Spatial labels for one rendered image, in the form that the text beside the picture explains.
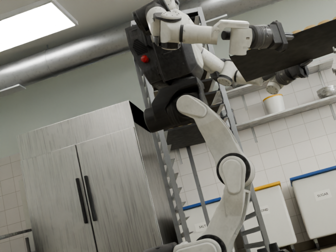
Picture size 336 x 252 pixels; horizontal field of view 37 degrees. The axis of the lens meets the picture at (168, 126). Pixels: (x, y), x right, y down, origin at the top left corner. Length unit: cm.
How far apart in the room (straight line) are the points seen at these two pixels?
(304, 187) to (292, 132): 96
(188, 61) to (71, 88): 477
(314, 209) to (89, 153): 245
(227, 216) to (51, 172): 383
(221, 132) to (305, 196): 332
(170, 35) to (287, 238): 378
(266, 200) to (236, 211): 330
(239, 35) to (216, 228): 79
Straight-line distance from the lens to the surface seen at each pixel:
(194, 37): 185
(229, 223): 210
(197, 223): 545
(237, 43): 186
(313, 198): 538
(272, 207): 538
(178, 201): 303
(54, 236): 568
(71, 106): 681
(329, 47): 233
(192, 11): 342
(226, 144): 212
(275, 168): 607
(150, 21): 196
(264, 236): 309
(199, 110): 214
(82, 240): 555
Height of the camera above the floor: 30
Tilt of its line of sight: 14 degrees up
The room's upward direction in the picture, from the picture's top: 14 degrees counter-clockwise
